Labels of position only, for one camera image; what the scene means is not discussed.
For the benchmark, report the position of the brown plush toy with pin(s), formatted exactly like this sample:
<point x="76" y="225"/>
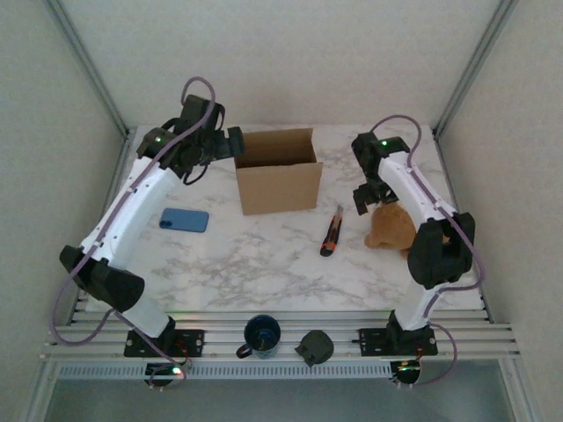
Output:
<point x="391" y="228"/>

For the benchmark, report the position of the orange and black utility knife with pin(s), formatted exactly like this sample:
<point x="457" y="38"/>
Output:
<point x="332" y="230"/>

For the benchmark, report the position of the brown cardboard express box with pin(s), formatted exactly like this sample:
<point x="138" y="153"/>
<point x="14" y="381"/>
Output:
<point x="279" y="189"/>

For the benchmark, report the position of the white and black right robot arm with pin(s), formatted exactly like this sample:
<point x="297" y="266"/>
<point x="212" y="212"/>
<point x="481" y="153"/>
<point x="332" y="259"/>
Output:
<point x="409" y="184"/>

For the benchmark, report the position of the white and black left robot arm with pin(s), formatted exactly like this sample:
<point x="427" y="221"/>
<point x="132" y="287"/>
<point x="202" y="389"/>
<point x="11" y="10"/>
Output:
<point x="136" y="206"/>

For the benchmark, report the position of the blue smartphone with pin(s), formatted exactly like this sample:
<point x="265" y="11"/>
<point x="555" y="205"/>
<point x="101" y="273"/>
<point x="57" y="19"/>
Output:
<point x="184" y="220"/>

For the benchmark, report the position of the dark green round tape measure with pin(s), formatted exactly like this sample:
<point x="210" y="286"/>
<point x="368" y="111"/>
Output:
<point x="316" y="347"/>

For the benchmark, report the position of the dark blue mug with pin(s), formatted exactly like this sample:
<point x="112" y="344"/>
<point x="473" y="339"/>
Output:
<point x="263" y="336"/>

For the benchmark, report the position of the right controller board with light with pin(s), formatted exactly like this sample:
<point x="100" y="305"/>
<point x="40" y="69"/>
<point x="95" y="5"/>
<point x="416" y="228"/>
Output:
<point x="407" y="373"/>

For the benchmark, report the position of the controller board with light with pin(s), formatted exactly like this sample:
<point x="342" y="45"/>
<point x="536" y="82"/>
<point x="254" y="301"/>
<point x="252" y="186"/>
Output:
<point x="165" y="373"/>
<point x="407" y="373"/>

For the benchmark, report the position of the left controller board with light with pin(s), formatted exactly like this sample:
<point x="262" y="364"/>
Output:
<point x="165" y="373"/>

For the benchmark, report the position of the aluminium side rail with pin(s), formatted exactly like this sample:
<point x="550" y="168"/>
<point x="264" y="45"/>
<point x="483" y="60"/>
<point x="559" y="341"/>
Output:
<point x="123" y="147"/>
<point x="445" y="176"/>

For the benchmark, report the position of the aluminium frame post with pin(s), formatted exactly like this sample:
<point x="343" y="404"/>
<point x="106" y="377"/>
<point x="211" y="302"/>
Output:
<point x="475" y="66"/>
<point x="85" y="66"/>

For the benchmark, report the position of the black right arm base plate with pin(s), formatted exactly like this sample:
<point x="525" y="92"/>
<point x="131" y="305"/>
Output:
<point x="371" y="343"/>

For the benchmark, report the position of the aluminium mounting rail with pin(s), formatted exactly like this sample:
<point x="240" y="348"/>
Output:
<point x="220" y="334"/>

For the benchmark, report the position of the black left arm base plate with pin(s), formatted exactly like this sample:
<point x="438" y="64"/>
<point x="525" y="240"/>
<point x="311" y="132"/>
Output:
<point x="193" y="343"/>

